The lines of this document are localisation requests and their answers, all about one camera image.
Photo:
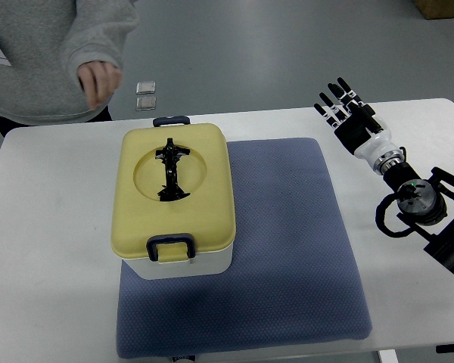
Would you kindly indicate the grey sweater torso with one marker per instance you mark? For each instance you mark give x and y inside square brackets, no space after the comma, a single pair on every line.
[35,89]

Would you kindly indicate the person's bare hand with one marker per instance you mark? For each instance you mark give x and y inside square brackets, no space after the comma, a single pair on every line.
[99,81]

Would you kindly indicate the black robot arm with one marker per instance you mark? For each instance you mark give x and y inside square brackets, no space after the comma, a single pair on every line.
[421,205]

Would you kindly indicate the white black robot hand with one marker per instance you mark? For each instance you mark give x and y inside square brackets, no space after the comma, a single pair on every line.
[375,147]

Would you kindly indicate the grey sweater forearm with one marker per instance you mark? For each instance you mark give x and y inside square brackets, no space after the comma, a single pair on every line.
[98,33]

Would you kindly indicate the yellow box lid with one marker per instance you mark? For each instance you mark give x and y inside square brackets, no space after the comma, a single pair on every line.
[174,197]

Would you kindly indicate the white storage box base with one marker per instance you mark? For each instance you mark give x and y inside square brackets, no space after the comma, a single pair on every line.
[173,262]

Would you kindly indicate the lower metal floor plate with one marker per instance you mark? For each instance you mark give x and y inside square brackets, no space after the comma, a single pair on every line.
[146,103]

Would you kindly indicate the upper metal floor plate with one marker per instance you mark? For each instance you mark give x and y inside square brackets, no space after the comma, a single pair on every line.
[145,87]

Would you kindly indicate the brown cardboard box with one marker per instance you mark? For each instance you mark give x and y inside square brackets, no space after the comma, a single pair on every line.
[435,9]

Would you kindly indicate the blue padded mat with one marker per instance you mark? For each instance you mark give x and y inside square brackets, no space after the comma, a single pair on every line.
[293,278]

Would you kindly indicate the metal floor plate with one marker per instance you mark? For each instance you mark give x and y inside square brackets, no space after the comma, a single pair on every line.
[146,103]
[145,87]

